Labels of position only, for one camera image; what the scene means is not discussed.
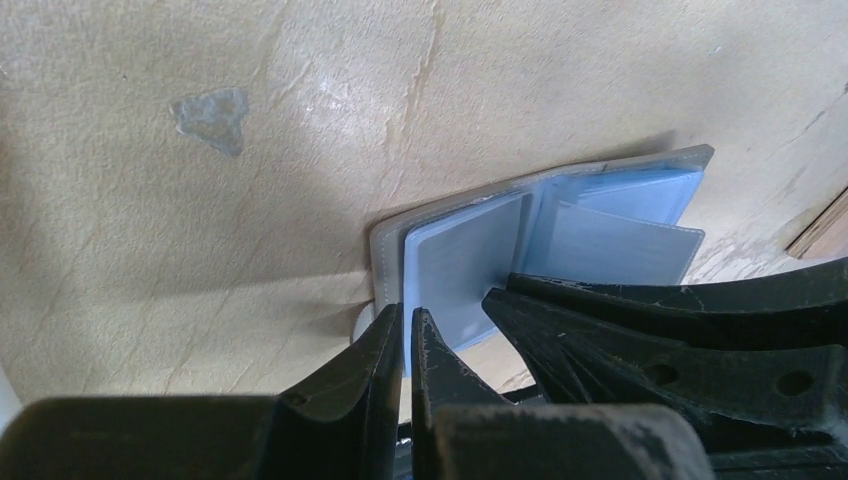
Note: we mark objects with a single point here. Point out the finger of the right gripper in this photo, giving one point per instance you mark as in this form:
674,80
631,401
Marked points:
758,367

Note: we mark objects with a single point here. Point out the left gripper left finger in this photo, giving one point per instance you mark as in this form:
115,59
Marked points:
340,422

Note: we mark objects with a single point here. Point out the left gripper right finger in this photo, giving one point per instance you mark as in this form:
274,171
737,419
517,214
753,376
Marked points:
463,429

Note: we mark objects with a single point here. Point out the grey card holder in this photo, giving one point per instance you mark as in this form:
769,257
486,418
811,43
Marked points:
609,222

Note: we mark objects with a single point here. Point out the brown wooden board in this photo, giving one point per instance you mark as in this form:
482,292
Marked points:
825,238

